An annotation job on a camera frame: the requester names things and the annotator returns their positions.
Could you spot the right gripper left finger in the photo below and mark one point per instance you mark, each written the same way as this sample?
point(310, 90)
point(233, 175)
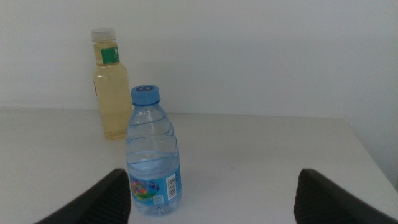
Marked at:
point(102, 202)

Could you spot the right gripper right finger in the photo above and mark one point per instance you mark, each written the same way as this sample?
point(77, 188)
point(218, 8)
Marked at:
point(326, 202)

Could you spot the small water bottle blue cap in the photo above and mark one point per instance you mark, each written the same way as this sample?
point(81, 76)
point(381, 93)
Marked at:
point(152, 149)

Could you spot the yellow tea bottle clear cap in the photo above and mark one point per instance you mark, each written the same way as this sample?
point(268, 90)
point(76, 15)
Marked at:
point(112, 93)

